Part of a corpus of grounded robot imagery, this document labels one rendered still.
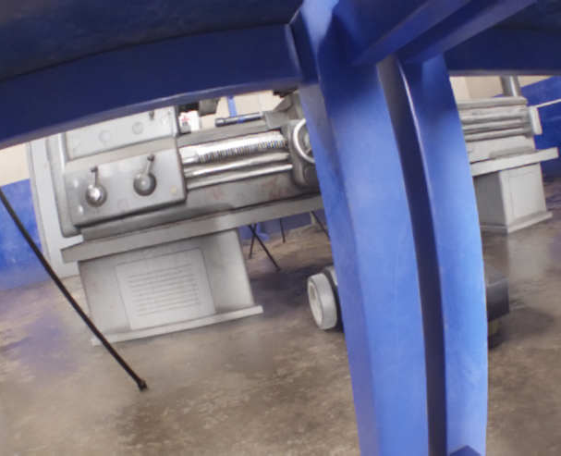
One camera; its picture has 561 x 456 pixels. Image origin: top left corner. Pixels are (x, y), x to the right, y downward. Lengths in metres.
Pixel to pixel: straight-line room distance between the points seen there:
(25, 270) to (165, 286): 3.91
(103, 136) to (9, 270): 3.98
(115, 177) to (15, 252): 3.99
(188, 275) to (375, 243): 1.51
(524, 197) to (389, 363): 2.45
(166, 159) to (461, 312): 1.46
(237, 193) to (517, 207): 1.75
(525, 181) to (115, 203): 2.38
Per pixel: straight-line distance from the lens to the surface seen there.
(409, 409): 0.43
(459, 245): 0.41
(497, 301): 1.16
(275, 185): 1.93
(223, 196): 1.89
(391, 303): 0.37
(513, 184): 2.71
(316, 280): 1.43
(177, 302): 1.84
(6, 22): 0.31
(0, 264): 5.72
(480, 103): 2.63
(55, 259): 5.35
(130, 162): 1.73
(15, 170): 5.60
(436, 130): 0.40
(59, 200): 1.93
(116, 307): 1.88
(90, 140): 1.91
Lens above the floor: 0.51
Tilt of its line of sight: 3 degrees down
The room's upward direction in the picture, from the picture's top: 11 degrees counter-clockwise
